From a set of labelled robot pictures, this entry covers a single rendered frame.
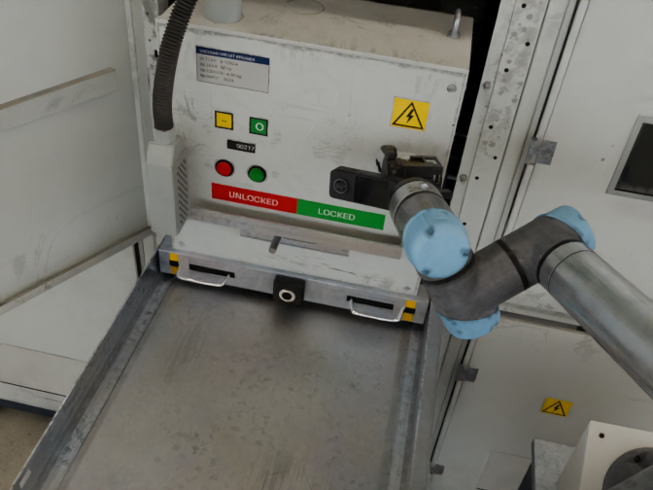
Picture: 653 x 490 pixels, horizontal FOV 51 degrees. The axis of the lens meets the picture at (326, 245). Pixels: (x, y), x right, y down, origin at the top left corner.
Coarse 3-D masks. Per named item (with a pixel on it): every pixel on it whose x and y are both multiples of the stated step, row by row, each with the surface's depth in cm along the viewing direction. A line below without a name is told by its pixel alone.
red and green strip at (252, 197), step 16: (224, 192) 126; (240, 192) 125; (256, 192) 124; (272, 208) 126; (288, 208) 125; (304, 208) 125; (320, 208) 124; (336, 208) 123; (352, 224) 125; (368, 224) 124
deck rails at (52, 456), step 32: (160, 288) 139; (128, 320) 130; (96, 352) 117; (128, 352) 126; (416, 352) 132; (96, 384) 120; (416, 384) 126; (64, 416) 110; (96, 416) 115; (416, 416) 115; (64, 448) 110; (32, 480) 103
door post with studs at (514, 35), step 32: (512, 0) 109; (544, 0) 108; (512, 32) 112; (512, 64) 115; (480, 96) 120; (512, 96) 119; (480, 128) 124; (480, 160) 128; (480, 192) 132; (480, 224) 137
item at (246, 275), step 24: (168, 240) 139; (168, 264) 139; (192, 264) 137; (216, 264) 136; (240, 264) 135; (264, 288) 137; (312, 288) 135; (336, 288) 134; (360, 288) 133; (384, 312) 135; (408, 312) 134
